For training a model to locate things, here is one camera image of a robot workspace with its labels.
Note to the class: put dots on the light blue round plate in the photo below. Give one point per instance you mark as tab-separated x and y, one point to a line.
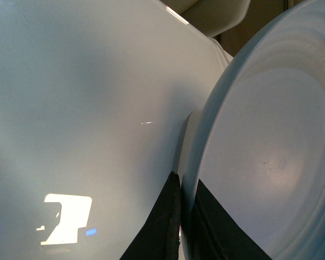
259	145

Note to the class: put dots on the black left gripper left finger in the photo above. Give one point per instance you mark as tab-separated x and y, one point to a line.
159	236

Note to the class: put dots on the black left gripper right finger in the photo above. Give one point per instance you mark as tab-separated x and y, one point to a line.
215	235

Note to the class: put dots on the beige chair on right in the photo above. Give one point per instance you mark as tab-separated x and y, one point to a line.
211	17

